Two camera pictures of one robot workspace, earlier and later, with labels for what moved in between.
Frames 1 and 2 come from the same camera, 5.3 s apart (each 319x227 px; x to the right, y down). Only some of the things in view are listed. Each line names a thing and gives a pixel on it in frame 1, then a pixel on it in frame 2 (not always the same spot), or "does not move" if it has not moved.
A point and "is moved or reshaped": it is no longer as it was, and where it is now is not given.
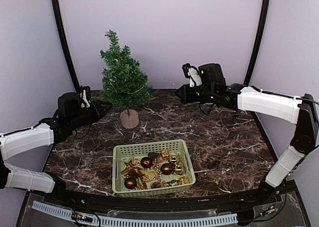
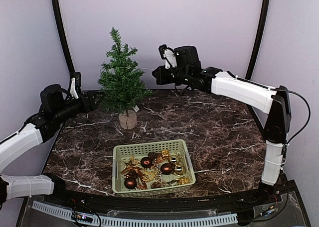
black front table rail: (260, 199) does not move
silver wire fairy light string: (149, 81) → (151, 69)
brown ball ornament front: (130, 183) does not move
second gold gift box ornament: (182, 181) does not move
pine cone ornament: (153, 155) does not move
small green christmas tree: (125, 83) is moved or reshaped
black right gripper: (186, 98) → (161, 79)
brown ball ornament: (166, 169) does not move
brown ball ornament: (146, 162) does not move
